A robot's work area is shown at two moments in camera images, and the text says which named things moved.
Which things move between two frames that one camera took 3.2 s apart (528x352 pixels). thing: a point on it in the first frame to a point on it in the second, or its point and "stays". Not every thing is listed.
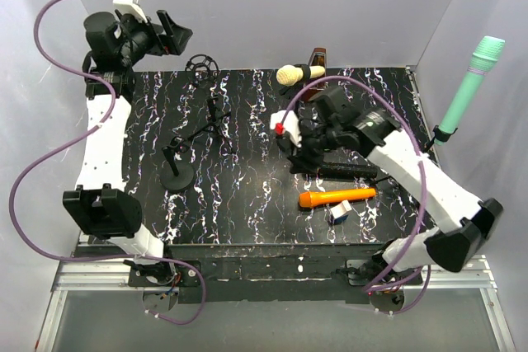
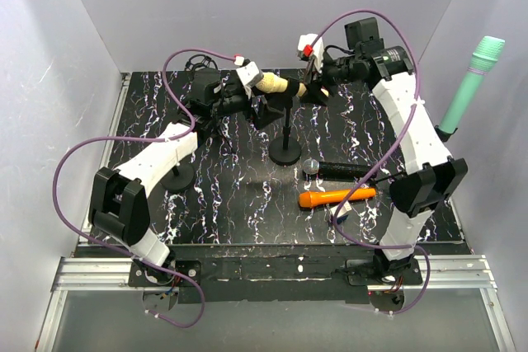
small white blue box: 341,211 stays
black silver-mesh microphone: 347,171 stays
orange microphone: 310,199 stays
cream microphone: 289,76 to 271,82
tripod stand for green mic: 440,135 stays
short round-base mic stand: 174,178 stays
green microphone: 486,51 stays
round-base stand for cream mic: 287,91 to 287,151
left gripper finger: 181,35 to 268,115
